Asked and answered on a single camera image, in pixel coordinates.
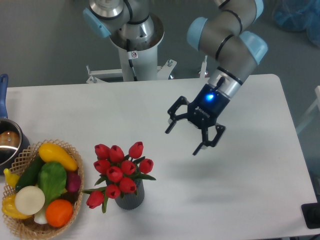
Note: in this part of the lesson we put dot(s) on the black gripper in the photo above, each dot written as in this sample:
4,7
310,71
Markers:
207,110

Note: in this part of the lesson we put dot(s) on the red tulip bouquet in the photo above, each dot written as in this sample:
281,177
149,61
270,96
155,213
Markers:
112,164

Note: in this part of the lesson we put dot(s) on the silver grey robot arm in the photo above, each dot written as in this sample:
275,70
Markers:
137,33

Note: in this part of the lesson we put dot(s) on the dark grey ribbed vase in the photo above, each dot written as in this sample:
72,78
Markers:
128,193

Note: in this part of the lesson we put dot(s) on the blue plastic bag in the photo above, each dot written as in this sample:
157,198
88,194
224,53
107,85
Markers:
299,16

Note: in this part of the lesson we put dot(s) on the purple red onion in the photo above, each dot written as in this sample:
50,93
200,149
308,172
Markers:
73,182

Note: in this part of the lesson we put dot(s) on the black device at edge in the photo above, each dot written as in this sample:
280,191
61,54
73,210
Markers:
311,214

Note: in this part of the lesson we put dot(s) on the yellow squash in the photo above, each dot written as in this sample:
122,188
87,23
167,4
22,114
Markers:
50,152

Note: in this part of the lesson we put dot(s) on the green lettuce leaf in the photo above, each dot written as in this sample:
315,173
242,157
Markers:
52,179

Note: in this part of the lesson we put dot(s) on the orange fruit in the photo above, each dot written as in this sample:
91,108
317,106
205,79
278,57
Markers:
59,212

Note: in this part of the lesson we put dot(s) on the dark green cucumber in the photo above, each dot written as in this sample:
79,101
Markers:
30,174

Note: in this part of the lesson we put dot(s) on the white round onion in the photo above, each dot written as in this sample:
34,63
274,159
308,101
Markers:
29,200

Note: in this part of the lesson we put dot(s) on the woven wicker basket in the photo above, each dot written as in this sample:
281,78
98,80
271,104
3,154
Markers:
27,229

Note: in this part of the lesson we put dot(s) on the yellow bell pepper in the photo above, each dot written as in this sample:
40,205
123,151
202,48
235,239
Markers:
10,210

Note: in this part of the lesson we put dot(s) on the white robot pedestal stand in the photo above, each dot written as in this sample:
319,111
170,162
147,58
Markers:
135,66

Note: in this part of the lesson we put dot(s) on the white frame at right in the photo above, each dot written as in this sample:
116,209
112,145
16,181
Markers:
310,113

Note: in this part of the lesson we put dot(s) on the blue handled saucepan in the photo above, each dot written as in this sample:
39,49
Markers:
12,139

